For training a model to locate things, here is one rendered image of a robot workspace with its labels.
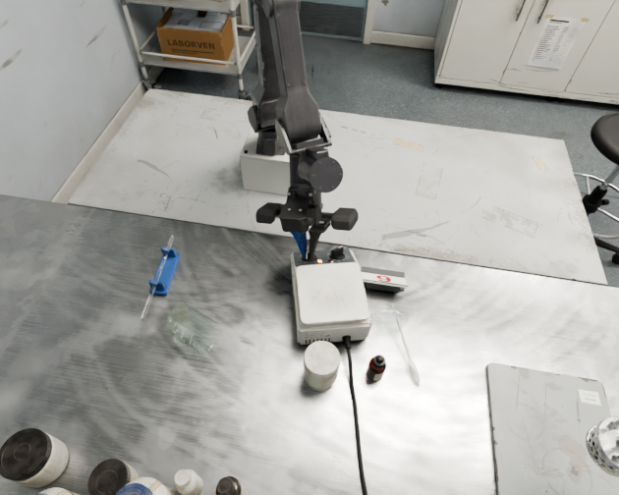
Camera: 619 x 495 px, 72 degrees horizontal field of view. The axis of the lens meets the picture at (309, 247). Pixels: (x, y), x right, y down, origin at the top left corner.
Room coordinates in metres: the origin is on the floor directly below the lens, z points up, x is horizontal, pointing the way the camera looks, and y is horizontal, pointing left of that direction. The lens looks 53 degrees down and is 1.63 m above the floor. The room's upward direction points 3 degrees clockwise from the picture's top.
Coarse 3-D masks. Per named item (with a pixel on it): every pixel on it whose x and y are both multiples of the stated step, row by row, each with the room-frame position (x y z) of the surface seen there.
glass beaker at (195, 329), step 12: (180, 312) 0.35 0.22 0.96; (192, 312) 0.36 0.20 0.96; (168, 324) 0.34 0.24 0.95; (180, 324) 0.33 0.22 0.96; (192, 324) 0.33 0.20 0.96; (204, 324) 0.33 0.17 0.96; (216, 324) 0.35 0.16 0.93; (180, 336) 0.32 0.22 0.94; (192, 336) 0.31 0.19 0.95; (204, 336) 0.34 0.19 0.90; (216, 336) 0.34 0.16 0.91; (192, 348) 0.30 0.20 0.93; (204, 348) 0.31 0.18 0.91
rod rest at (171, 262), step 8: (168, 256) 0.51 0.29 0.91; (176, 256) 0.51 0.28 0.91; (160, 264) 0.49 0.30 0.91; (168, 264) 0.49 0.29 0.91; (176, 264) 0.49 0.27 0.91; (168, 272) 0.47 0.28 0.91; (160, 280) 0.45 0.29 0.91; (168, 280) 0.45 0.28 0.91; (160, 288) 0.43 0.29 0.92; (168, 288) 0.44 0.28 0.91
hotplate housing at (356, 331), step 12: (300, 324) 0.34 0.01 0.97; (324, 324) 0.34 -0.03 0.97; (336, 324) 0.34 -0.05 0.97; (348, 324) 0.34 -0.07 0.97; (360, 324) 0.34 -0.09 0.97; (300, 336) 0.33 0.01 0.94; (312, 336) 0.33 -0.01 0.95; (324, 336) 0.33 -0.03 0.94; (336, 336) 0.33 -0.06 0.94; (348, 336) 0.33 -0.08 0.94; (360, 336) 0.34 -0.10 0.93; (348, 348) 0.31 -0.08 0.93
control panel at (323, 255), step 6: (294, 252) 0.52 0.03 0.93; (300, 252) 0.52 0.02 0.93; (318, 252) 0.52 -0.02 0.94; (324, 252) 0.52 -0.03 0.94; (330, 252) 0.52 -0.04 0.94; (348, 252) 0.52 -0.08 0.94; (294, 258) 0.49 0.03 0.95; (300, 258) 0.49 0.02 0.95; (318, 258) 0.49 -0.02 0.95; (324, 258) 0.49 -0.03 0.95; (330, 258) 0.49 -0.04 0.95; (348, 258) 0.49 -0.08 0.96; (300, 264) 0.47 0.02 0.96; (306, 264) 0.47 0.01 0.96; (312, 264) 0.47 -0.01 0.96
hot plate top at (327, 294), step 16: (304, 272) 0.43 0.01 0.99; (320, 272) 0.43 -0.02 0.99; (336, 272) 0.44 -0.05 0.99; (352, 272) 0.44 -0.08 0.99; (304, 288) 0.40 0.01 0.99; (320, 288) 0.40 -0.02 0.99; (336, 288) 0.40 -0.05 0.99; (352, 288) 0.40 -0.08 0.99; (304, 304) 0.36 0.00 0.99; (320, 304) 0.37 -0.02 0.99; (336, 304) 0.37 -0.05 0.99; (352, 304) 0.37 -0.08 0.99; (304, 320) 0.33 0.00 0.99; (320, 320) 0.34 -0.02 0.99; (336, 320) 0.34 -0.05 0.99; (352, 320) 0.34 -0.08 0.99
